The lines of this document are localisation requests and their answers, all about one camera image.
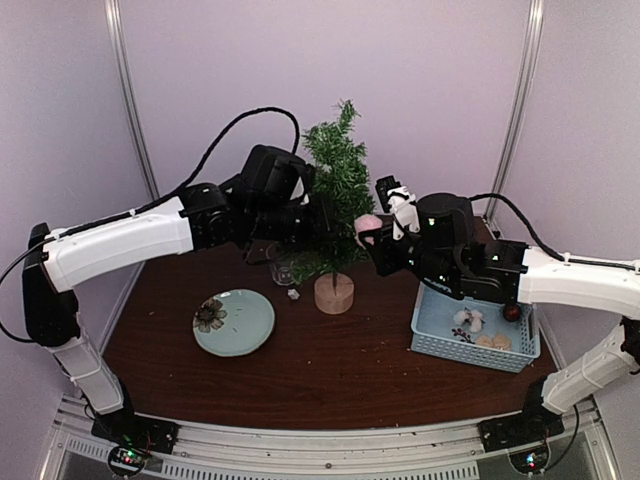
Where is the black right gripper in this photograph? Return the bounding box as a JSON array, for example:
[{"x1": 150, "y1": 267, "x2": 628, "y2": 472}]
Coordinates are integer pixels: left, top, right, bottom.
[{"x1": 360, "y1": 223, "x2": 459, "y2": 290}]

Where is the pink pompom ornament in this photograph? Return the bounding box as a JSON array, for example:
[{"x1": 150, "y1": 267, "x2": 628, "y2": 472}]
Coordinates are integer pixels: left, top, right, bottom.
[{"x1": 354, "y1": 214, "x2": 383, "y2": 248}]

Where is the small green christmas tree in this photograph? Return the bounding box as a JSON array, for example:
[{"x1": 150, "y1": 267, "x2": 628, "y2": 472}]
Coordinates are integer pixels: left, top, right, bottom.
[{"x1": 292, "y1": 100, "x2": 374, "y2": 315}]

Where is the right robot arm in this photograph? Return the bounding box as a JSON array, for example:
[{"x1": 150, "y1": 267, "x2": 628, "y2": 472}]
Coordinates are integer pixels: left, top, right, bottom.
[{"x1": 356, "y1": 225, "x2": 639, "y2": 442}]

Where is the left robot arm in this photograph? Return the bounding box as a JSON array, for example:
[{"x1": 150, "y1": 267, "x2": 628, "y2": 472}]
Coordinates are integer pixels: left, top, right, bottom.
[{"x1": 21, "y1": 183, "x2": 341, "y2": 444}]

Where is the clear drinking glass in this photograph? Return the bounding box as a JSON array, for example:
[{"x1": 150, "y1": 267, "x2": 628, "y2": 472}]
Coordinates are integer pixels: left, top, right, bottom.
[{"x1": 266, "y1": 243, "x2": 294, "y2": 286}]

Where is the blue plastic basket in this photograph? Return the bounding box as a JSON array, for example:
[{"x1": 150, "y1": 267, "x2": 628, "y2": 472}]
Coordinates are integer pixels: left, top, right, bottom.
[{"x1": 411, "y1": 286, "x2": 541, "y2": 373}]

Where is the white cotton flower ornament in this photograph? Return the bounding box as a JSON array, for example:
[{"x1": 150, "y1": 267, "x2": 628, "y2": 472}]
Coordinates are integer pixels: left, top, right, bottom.
[{"x1": 453, "y1": 308, "x2": 485, "y2": 333}]

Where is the light green floral plate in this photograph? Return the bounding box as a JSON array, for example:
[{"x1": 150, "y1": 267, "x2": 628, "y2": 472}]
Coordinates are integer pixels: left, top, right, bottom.
[{"x1": 192, "y1": 289, "x2": 275, "y2": 358}]

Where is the dark red bauble ornament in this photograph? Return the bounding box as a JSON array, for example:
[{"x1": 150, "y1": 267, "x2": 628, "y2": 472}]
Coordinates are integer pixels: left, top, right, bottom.
[{"x1": 502, "y1": 304, "x2": 522, "y2": 323}]

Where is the beige burlap bow ornament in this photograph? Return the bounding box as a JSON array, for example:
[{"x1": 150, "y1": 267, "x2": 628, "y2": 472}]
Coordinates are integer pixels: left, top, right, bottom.
[{"x1": 475, "y1": 334, "x2": 512, "y2": 351}]

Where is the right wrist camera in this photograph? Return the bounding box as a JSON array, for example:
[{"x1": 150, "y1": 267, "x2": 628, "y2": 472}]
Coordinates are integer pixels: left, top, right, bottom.
[{"x1": 375, "y1": 175, "x2": 420, "y2": 241}]

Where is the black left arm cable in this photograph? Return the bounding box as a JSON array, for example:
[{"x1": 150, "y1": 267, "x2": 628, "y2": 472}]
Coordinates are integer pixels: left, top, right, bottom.
[{"x1": 0, "y1": 106, "x2": 302, "y2": 344}]

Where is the right aluminium frame post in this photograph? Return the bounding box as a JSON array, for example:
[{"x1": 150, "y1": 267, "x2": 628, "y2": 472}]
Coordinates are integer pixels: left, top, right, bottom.
[{"x1": 491, "y1": 0, "x2": 545, "y2": 194}]

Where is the aluminium frame post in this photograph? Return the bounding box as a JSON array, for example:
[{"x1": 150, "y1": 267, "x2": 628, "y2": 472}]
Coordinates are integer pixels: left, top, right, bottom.
[
  {"x1": 491, "y1": 0, "x2": 545, "y2": 194},
  {"x1": 104, "y1": 0, "x2": 160, "y2": 199}
]

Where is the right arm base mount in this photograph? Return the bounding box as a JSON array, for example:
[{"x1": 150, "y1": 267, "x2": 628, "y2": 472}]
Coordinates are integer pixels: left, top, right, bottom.
[{"x1": 477, "y1": 379, "x2": 564, "y2": 476}]

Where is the front aluminium rail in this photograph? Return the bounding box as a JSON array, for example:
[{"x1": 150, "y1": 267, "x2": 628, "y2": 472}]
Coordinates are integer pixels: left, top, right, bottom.
[{"x1": 36, "y1": 396, "x2": 622, "y2": 479}]

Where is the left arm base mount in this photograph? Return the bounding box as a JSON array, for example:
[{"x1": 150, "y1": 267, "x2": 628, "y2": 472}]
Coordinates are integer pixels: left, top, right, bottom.
[{"x1": 85, "y1": 396, "x2": 179, "y2": 479}]

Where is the left aluminium frame post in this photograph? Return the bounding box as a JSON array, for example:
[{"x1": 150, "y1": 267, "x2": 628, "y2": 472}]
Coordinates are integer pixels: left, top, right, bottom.
[{"x1": 104, "y1": 0, "x2": 160, "y2": 199}]

